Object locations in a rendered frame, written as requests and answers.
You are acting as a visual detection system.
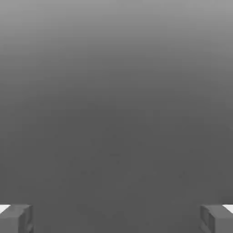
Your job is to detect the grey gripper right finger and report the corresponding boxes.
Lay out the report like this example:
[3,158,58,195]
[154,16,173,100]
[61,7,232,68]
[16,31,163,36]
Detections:
[199,203,233,233]

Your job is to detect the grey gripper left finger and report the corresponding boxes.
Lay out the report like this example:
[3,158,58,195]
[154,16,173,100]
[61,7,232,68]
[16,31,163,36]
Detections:
[0,203,35,233]

